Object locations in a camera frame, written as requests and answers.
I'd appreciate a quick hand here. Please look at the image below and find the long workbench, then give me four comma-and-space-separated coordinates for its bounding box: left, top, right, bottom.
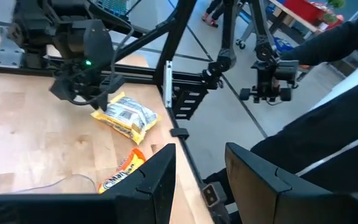
267, 0, 344, 34

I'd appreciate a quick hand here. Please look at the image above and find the person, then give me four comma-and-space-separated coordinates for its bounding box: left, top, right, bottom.
201, 0, 226, 29

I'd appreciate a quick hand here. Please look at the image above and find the black fabric object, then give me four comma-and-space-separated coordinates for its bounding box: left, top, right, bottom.
203, 71, 358, 206

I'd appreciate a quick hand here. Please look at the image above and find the orange chicken ramen packet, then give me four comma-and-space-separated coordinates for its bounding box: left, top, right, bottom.
97, 147, 147, 194

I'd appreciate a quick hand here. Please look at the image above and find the green potted plant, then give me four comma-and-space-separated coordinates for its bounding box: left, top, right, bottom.
327, 0, 346, 9

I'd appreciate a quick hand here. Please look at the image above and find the yellow ramen packet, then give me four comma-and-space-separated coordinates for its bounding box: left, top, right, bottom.
90, 91, 162, 146

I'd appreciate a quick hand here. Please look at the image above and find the white rounded housing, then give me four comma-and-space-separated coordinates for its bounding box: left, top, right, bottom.
309, 54, 358, 111

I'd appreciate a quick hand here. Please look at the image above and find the small black bracket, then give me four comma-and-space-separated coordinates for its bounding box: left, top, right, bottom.
170, 127, 190, 140

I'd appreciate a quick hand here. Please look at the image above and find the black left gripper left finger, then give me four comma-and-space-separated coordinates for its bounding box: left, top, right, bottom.
0, 142, 177, 224

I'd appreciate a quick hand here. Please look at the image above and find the small blue object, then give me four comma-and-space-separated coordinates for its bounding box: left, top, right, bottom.
273, 37, 293, 52

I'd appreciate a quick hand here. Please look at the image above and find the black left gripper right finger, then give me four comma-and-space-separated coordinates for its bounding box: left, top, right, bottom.
224, 142, 358, 224

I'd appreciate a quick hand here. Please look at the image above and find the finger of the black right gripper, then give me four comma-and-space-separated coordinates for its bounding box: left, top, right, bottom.
90, 92, 110, 112
48, 79, 74, 101

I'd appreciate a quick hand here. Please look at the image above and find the small grey camera box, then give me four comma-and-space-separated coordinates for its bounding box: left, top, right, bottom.
202, 182, 229, 208

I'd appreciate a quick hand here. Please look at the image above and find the black stand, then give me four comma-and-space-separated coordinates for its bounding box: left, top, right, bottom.
202, 0, 301, 105

